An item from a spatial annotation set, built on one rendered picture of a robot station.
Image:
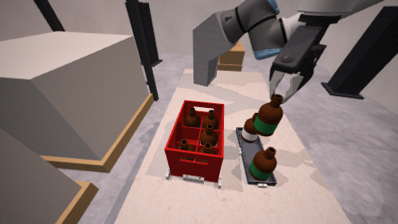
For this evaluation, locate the red bottle crate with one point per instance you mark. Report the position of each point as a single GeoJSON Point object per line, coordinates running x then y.
{"type": "Point", "coordinates": [211, 170]}

